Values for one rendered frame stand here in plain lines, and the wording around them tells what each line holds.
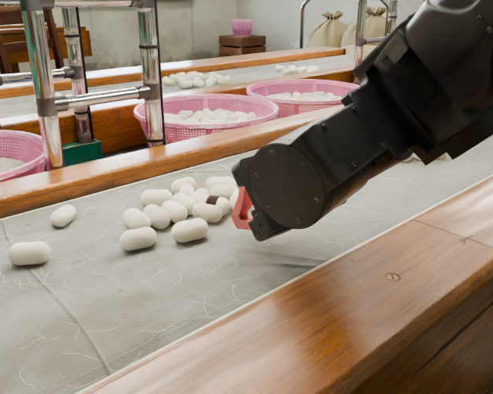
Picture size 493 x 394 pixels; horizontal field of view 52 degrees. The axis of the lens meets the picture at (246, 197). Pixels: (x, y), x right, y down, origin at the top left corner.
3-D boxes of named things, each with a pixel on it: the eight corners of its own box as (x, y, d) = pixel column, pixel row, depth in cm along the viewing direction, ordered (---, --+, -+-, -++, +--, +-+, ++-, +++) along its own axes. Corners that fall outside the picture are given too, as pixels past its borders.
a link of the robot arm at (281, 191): (523, 110, 31) (436, 3, 32) (453, 177, 23) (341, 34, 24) (387, 197, 40) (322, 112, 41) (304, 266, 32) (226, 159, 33)
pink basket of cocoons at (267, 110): (298, 147, 102) (299, 100, 99) (237, 189, 80) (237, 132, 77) (187, 131, 113) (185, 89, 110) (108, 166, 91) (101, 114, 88)
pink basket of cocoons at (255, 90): (388, 131, 114) (393, 89, 110) (310, 155, 97) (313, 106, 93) (300, 112, 132) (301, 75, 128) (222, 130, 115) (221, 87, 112)
